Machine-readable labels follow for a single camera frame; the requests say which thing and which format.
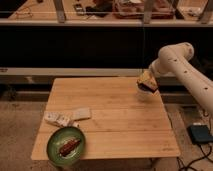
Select black power box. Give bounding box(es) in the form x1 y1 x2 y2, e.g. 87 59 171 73
187 125 213 144

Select white sponge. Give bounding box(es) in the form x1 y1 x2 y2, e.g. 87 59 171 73
72 108 91 120

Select black remote control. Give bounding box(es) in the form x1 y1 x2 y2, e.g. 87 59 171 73
73 4 85 16

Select wooden table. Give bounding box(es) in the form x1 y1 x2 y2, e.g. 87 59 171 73
30 76 181 162

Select eyeglasses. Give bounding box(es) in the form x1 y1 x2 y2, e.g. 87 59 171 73
15 7 33 19

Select tray of food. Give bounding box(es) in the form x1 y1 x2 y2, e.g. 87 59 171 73
113 0 175 19

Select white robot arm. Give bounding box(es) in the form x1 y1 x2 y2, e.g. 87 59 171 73
149 42 213 116

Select green plate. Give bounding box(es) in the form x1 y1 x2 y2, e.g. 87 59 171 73
46 127 86 167

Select black cable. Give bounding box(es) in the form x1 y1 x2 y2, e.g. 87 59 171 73
176 143 213 171

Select brown sausage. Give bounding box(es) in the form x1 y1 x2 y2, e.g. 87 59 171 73
59 139 81 157

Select white patterned cloth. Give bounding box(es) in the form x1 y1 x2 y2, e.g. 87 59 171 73
44 112 79 127

